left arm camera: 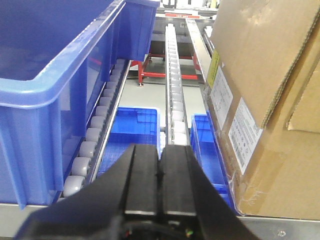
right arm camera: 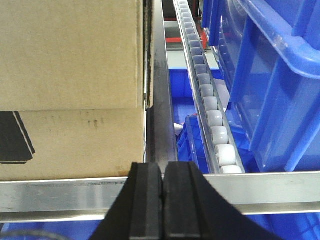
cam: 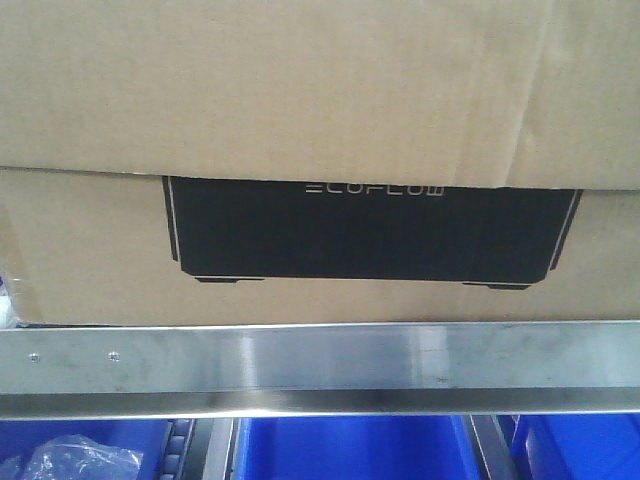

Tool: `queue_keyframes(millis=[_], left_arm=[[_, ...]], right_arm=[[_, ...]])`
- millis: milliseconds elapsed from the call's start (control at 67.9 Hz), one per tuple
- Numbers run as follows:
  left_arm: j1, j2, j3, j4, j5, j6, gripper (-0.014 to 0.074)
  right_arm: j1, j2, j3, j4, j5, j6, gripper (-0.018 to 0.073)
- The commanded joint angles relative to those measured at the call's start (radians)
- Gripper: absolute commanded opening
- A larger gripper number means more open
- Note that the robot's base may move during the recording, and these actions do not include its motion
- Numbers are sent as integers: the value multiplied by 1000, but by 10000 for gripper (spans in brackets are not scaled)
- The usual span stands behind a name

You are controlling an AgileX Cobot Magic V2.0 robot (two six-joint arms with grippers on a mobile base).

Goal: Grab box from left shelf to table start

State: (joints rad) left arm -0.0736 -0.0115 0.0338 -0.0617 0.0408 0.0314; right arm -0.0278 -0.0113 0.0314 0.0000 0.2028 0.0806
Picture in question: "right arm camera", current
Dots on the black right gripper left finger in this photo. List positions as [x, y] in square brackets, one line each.
[136, 213]

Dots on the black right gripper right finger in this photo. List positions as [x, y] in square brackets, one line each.
[194, 210]

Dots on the large blue plastic bin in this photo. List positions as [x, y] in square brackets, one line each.
[269, 55]

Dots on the silver shelf front rail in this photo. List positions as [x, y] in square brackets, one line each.
[90, 198]

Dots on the brown cardboard box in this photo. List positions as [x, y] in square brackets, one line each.
[72, 81]

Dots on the dark metal shelf divider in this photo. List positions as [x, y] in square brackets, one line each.
[160, 132]

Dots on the lower blue plastic bin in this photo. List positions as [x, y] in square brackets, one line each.
[190, 147]

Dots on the white roller conveyor track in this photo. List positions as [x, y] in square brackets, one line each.
[219, 144]

